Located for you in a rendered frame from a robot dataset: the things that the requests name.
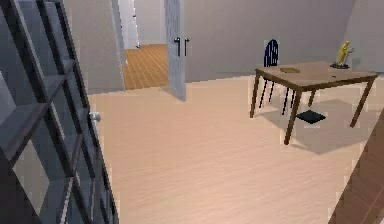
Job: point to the grey panelled room door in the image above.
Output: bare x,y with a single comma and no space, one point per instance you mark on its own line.
174,66

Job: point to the black slatted chair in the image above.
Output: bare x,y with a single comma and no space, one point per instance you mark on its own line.
271,53

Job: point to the tan flat book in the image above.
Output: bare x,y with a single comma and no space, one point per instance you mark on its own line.
289,70

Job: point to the black floor cushion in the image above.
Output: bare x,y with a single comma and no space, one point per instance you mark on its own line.
310,116

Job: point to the brown wooden table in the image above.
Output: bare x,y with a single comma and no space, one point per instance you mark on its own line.
310,77

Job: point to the grey shelf unit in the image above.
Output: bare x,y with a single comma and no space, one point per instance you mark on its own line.
40,110

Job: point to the gold statuette on black base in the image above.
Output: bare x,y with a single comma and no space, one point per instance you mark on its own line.
343,53

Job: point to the brown wooden cabinet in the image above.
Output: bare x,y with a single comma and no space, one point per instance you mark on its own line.
365,186

